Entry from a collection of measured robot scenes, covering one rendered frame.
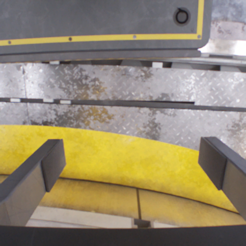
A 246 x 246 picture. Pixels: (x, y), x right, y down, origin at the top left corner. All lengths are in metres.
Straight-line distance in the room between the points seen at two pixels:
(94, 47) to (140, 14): 0.14
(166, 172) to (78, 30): 0.75
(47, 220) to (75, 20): 0.66
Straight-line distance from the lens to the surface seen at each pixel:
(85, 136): 0.88
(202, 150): 0.17
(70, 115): 0.87
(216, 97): 0.91
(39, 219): 0.79
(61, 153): 0.16
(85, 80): 0.82
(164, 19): 0.50
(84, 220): 0.76
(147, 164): 0.93
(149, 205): 0.93
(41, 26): 0.53
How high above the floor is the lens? 0.80
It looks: 73 degrees down
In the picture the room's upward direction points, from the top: 177 degrees counter-clockwise
